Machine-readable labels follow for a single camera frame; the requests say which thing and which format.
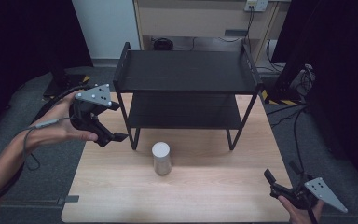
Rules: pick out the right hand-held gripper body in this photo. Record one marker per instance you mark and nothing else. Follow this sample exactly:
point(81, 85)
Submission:
point(320, 190)

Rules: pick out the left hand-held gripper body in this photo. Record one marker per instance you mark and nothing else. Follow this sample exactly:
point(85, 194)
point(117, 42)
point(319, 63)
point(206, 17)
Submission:
point(93, 95)

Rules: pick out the person's right hand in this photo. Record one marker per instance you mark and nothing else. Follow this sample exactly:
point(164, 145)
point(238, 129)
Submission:
point(296, 214)

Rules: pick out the person's left hand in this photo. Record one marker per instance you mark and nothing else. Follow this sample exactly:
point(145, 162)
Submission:
point(57, 123)

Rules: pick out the black stand base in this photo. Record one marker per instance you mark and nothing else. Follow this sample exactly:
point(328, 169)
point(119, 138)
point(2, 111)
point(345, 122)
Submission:
point(63, 85)

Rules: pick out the silver metal can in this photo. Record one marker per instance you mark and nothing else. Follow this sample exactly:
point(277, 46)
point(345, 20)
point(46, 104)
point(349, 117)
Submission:
point(161, 158)

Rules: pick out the yellow black striped tape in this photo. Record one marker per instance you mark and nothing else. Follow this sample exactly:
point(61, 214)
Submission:
point(284, 101)

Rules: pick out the white panel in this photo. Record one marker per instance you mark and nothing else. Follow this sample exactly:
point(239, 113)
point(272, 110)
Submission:
point(105, 28)

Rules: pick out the grey floor tape strip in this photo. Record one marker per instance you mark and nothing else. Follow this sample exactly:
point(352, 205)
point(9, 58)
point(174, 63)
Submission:
point(69, 199)

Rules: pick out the black round device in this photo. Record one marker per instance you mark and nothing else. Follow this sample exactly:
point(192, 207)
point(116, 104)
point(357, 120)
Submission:
point(163, 44)

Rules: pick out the black two-tier metal shelf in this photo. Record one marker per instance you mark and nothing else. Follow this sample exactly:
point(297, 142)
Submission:
point(186, 71)

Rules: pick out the dark curtain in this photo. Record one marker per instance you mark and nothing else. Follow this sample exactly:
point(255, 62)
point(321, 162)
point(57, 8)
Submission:
point(21, 40)
point(338, 62)

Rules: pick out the wooden cabinet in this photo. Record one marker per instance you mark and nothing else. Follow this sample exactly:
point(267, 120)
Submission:
point(199, 18)

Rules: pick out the white wall socket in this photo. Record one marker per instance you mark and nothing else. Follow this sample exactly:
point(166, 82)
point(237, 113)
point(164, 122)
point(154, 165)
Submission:
point(256, 5)

